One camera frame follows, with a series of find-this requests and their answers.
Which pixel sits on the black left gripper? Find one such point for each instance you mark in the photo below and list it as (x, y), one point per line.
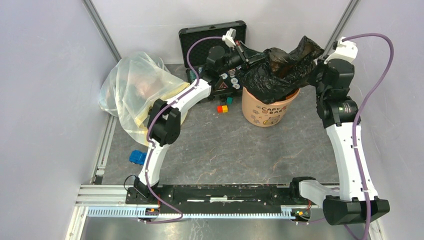
(248, 56)

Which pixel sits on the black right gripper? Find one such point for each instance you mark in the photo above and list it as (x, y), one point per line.
(312, 78)

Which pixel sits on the black plastic trash bag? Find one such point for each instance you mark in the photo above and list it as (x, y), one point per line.
(273, 74)

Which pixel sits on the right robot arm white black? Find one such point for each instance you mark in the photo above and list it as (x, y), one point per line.
(356, 201)

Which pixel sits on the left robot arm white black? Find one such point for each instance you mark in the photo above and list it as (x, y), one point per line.
(164, 124)

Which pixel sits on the orange plastic trash bin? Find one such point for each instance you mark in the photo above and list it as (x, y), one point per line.
(264, 115)

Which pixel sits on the black poker chip case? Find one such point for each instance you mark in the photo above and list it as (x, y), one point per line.
(225, 84)

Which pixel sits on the yellow cube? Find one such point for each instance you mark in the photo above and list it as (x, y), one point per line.
(225, 108)

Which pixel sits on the red cube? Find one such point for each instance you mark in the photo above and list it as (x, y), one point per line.
(219, 109)

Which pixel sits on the translucent yellow plastic bag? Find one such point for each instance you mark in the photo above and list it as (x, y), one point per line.
(132, 87)

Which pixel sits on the blue toy car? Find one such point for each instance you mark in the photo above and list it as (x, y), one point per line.
(137, 157)

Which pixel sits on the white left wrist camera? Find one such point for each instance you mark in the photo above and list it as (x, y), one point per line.
(228, 38)

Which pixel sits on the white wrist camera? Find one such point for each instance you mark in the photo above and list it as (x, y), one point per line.
(345, 50)
(228, 38)

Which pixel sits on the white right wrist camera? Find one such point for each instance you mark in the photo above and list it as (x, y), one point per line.
(345, 50)

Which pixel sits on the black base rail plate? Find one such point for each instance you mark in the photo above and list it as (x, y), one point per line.
(219, 198)

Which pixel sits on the aluminium frame rail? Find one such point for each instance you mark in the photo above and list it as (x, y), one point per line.
(102, 29)

